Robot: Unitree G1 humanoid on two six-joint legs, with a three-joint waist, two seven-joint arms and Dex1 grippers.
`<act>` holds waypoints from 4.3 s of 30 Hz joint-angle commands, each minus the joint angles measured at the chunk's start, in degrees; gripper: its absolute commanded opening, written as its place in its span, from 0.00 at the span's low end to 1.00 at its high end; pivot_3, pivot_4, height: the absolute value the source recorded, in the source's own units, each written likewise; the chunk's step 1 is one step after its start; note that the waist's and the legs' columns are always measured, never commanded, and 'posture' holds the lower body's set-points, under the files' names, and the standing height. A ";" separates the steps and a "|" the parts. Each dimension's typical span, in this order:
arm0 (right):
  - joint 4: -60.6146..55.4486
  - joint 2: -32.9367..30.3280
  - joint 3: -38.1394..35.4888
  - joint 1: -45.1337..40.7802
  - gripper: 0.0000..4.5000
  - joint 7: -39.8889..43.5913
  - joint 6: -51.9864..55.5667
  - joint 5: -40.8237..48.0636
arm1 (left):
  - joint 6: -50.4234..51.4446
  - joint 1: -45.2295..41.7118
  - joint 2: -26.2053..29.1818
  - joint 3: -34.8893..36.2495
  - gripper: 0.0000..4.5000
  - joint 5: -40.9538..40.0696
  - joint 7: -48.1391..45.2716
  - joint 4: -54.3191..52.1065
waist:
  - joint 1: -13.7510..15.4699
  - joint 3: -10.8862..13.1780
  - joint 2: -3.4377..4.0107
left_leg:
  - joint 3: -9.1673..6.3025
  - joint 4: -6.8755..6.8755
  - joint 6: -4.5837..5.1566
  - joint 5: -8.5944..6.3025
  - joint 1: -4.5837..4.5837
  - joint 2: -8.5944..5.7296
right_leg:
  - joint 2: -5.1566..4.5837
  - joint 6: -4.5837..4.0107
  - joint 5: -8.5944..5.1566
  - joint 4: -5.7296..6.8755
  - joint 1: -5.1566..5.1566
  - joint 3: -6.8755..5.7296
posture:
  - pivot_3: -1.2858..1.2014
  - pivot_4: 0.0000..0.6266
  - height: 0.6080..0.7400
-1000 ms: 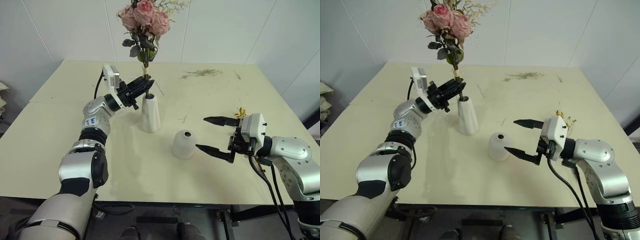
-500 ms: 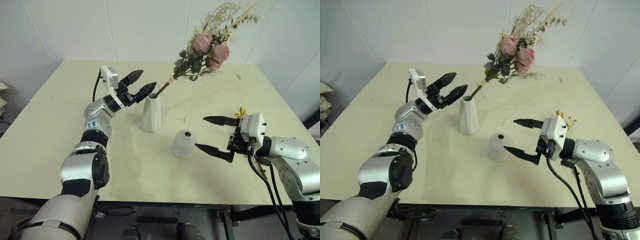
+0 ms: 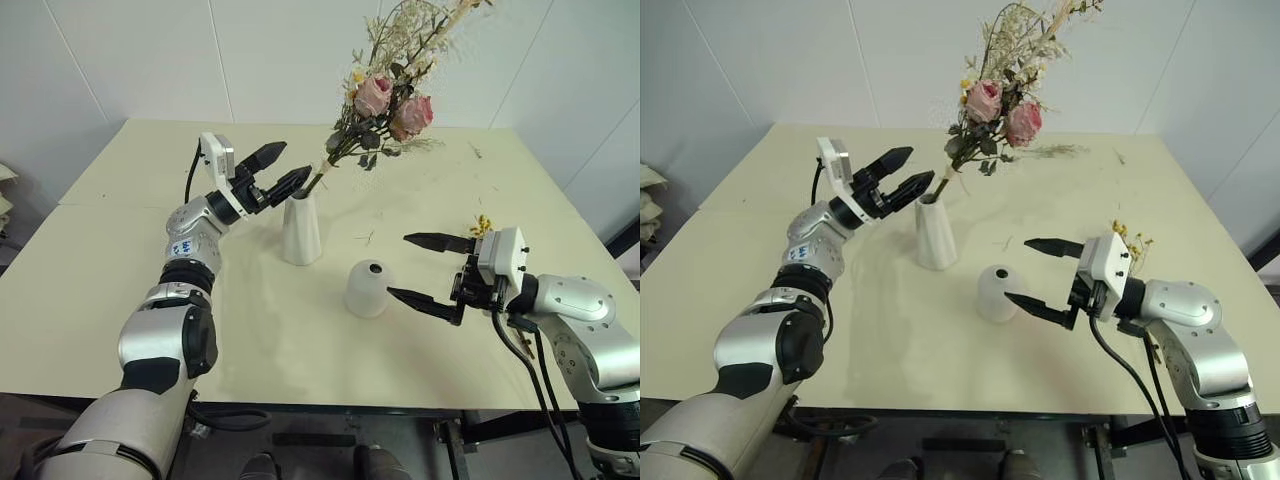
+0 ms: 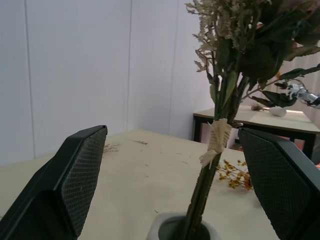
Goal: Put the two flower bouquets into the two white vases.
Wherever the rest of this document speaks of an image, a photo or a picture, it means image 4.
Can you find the black-framed background table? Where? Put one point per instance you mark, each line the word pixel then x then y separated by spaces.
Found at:
pixel 275 122

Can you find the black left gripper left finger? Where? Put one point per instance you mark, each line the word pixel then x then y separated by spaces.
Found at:
pixel 75 180

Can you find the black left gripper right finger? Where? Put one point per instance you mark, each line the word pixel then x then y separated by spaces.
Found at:
pixel 280 185

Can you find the dried flowers on background table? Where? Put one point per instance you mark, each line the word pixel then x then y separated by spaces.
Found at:
pixel 256 107

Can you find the white vase lying sideways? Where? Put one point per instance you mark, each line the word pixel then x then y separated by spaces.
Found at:
pixel 277 111

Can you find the bouquet with yellow flowers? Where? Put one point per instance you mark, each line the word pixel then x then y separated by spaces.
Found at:
pixel 235 176

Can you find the dried bouquet with white flowers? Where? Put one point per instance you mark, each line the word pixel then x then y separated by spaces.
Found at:
pixel 240 50

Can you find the white ceramic vase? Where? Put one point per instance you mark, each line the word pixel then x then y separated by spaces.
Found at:
pixel 160 227

